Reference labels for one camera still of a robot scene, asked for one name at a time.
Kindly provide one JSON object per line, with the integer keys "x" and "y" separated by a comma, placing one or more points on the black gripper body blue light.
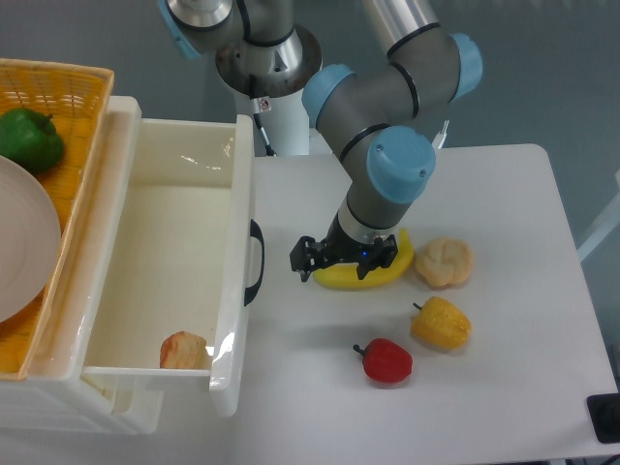
{"x": 348, "y": 242}

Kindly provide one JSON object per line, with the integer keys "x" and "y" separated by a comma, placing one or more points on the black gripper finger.
{"x": 306, "y": 257}
{"x": 379, "y": 254}

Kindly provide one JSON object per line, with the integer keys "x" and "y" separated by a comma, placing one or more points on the white top drawer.
{"x": 188, "y": 255}

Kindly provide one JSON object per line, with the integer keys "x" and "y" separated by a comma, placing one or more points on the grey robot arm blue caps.
{"x": 365, "y": 121}

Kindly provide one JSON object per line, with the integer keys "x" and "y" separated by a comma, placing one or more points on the pastry piece in drawer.
{"x": 183, "y": 350}

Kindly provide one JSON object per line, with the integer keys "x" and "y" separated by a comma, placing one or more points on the white drawer cabinet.
{"x": 54, "y": 396}

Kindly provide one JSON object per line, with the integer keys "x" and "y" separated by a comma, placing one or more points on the yellow banana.
{"x": 343, "y": 277}

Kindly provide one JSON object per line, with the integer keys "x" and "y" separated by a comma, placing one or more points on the round bread roll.
{"x": 445, "y": 261}

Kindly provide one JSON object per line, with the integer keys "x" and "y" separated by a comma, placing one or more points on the yellow bell pepper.
{"x": 441, "y": 324}

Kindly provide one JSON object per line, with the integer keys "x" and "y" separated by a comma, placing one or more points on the red bell pepper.
{"x": 385, "y": 362}

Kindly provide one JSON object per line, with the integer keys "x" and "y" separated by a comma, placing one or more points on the black device at table edge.
{"x": 604, "y": 411}

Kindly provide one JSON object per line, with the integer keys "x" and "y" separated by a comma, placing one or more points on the beige round plate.
{"x": 30, "y": 238}

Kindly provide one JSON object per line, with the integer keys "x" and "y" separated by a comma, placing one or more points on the green bell pepper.
{"x": 29, "y": 139}

